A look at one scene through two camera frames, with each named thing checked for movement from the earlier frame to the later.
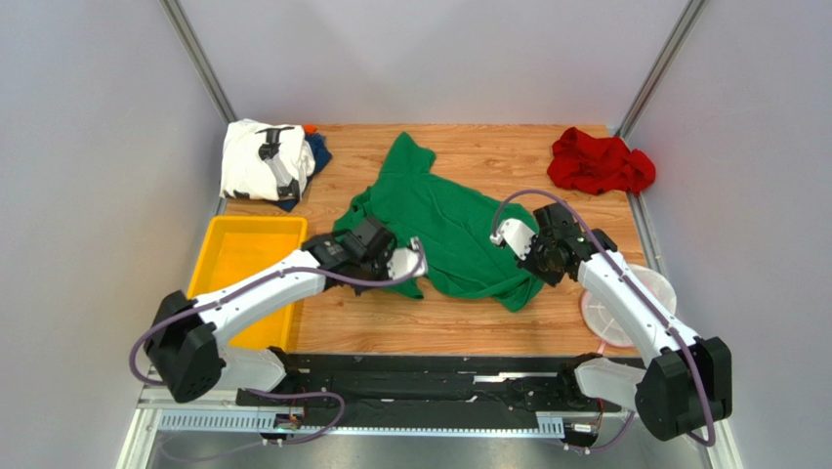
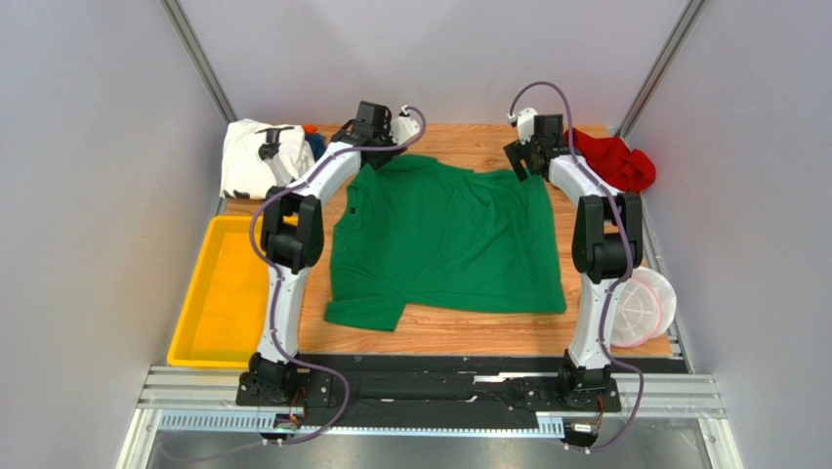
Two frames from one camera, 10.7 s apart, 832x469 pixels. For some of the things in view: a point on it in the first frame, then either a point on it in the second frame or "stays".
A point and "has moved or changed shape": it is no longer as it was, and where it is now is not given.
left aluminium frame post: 198,59 stays
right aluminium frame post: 672,48 stays
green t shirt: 457,225 has moved or changed shape
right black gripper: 539,258 to 520,157
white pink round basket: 607,324 stays
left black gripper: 382,257 to 388,156
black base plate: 429,391 stays
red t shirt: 599,165 stays
